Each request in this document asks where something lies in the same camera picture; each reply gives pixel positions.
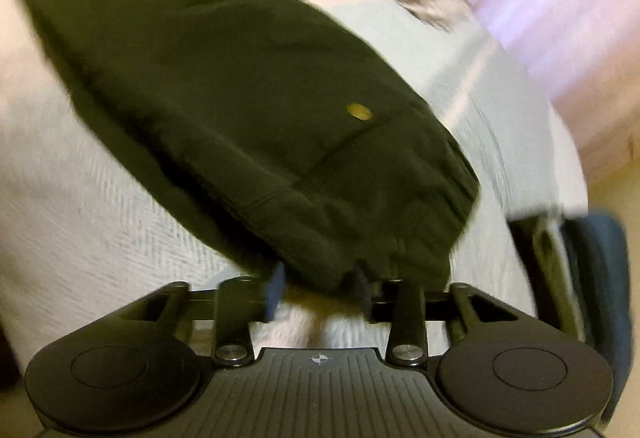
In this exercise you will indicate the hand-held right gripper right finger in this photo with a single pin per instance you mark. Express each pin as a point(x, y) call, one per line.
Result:
point(362, 293)

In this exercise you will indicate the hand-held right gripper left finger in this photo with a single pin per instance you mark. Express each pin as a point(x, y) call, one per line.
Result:
point(275, 290)

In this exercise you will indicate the dark green pants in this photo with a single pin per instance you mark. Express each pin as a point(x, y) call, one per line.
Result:
point(225, 108)

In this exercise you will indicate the bed with pink striped bedspread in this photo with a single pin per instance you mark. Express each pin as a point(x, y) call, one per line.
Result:
point(75, 193)

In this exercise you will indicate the dark blue folded garment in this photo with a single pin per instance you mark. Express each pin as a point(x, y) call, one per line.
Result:
point(600, 293)

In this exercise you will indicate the pink sheer curtain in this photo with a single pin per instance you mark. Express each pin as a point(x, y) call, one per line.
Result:
point(560, 8)

